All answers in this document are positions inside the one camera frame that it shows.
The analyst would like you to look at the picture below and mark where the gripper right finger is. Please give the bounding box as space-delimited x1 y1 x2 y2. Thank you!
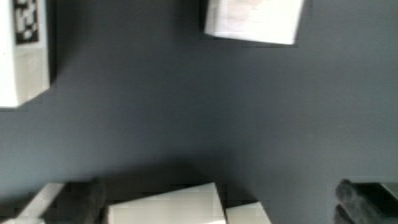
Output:
335 179 398 224

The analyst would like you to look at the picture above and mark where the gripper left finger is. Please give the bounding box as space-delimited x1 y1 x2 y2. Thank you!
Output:
17 179 109 224

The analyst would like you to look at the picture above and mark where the white square tabletop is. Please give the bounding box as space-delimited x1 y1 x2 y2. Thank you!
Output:
107 183 273 224

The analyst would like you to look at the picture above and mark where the white table leg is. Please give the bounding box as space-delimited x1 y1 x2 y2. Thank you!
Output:
205 0 305 45
0 0 51 108

